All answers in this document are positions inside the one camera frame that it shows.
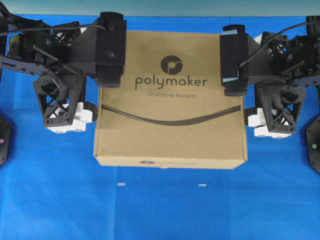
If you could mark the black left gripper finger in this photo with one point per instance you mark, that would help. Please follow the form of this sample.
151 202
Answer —
109 75
111 41

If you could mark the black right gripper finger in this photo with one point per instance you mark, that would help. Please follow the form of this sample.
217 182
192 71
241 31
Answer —
233 50
235 87

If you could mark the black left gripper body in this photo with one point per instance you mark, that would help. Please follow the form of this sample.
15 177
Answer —
70 44

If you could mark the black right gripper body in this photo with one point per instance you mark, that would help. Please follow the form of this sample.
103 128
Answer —
280 59

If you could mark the brown polymaker cardboard box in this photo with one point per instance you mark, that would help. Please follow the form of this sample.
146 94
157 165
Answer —
170 110

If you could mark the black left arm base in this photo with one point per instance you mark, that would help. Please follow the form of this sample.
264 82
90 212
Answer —
5 139

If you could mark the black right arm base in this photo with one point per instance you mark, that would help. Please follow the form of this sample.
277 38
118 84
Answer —
313 144

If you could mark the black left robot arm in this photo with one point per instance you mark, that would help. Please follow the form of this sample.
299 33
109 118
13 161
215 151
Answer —
11 45

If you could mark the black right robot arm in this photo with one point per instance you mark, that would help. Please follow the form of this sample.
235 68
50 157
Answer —
312 23

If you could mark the blue table cloth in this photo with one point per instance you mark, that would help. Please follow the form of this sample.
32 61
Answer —
52 187

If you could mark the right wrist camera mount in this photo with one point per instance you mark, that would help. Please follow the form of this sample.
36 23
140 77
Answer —
277 110

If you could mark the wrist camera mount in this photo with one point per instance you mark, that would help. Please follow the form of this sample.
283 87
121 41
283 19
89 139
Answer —
277 110
62 101

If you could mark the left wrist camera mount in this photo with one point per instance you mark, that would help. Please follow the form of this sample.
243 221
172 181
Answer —
62 101

